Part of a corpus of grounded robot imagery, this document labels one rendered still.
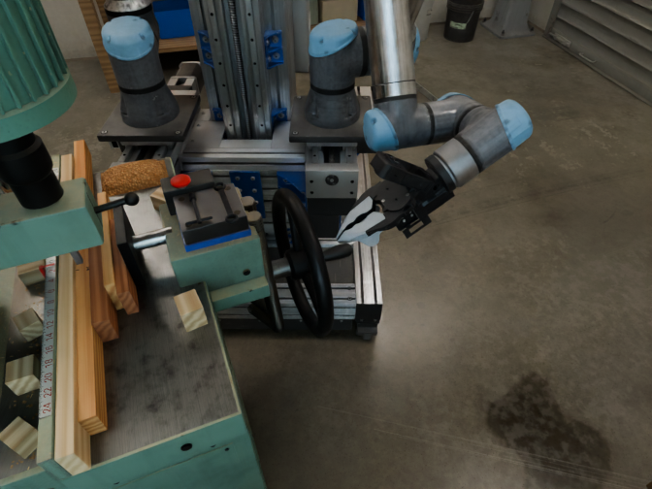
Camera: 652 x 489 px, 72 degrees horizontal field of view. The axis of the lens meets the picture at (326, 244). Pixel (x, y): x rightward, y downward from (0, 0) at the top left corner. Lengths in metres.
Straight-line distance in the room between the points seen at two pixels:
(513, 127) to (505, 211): 1.59
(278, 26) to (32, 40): 0.87
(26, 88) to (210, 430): 0.42
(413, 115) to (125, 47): 0.72
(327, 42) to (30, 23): 0.73
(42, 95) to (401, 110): 0.52
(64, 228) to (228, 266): 0.23
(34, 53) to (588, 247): 2.16
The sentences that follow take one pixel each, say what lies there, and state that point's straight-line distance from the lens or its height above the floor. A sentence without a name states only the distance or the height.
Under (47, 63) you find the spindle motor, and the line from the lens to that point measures 0.56.
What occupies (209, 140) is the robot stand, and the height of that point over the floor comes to 0.73.
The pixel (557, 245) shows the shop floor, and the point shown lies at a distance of 2.28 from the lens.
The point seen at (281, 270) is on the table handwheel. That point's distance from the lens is 0.83.
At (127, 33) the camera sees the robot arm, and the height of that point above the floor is 1.04.
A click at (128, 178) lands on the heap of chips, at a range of 0.95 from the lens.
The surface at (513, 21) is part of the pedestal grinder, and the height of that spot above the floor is 0.10.
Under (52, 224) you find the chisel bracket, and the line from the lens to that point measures 0.67.
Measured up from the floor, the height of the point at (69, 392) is 0.95.
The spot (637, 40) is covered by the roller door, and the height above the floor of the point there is 0.29.
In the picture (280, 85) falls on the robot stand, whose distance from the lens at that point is 1.40.
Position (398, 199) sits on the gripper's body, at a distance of 0.75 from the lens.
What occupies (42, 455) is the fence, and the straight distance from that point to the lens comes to 0.60.
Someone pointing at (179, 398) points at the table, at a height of 0.90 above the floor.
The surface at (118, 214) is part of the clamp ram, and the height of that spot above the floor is 1.00.
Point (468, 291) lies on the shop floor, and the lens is 1.94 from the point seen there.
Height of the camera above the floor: 1.44
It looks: 45 degrees down
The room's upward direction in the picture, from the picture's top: straight up
